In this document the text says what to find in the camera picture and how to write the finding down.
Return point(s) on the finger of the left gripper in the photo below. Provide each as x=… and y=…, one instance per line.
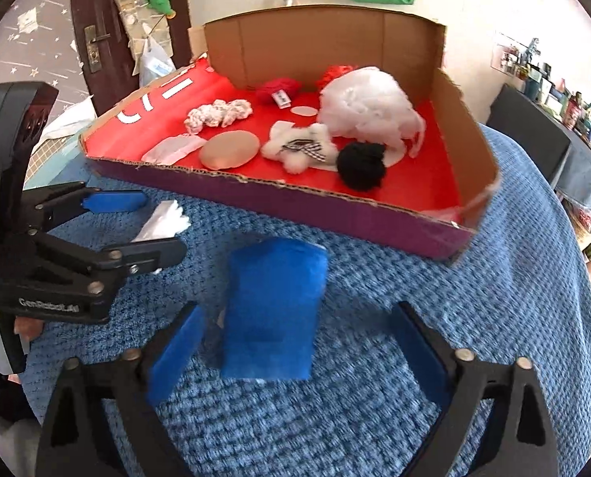
x=111, y=201
x=141, y=255

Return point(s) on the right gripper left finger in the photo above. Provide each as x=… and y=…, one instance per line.
x=144, y=377

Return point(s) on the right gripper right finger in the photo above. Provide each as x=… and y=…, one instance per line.
x=455, y=385

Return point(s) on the white sachet packet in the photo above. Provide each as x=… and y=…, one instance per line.
x=172, y=149

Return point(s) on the blue fabric pouch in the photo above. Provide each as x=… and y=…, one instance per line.
x=275, y=288

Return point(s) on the tan round sponge puff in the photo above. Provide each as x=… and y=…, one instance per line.
x=229, y=150

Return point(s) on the cream crochet scrunchie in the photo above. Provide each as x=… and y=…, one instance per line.
x=219, y=113

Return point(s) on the white plush lamb toy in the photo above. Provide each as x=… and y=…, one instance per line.
x=299, y=148

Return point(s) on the red knitted toy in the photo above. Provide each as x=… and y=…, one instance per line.
x=280, y=91

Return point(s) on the black yarn pompom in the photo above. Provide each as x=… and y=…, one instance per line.
x=361, y=166

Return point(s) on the red lined cardboard box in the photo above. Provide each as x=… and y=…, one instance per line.
x=430, y=205

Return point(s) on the red mesh bath pouf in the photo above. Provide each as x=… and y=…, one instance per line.
x=332, y=73

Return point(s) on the white mesh bath pouf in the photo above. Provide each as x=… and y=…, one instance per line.
x=368, y=104

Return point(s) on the white tissue pack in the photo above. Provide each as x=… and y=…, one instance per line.
x=166, y=221

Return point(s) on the person left hand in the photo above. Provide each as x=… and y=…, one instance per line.
x=26, y=329

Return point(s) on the teal pillow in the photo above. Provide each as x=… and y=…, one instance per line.
x=50, y=159

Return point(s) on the blue knitted blanket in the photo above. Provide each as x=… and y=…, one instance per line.
x=521, y=289

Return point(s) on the dark brown door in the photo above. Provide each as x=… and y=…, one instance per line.
x=102, y=42

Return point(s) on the white plastic bag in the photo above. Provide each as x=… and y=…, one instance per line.
x=154, y=63

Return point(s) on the beige hanging organizer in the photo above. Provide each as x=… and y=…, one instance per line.
x=143, y=21

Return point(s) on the blue cloth covered table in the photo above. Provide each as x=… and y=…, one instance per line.
x=562, y=157

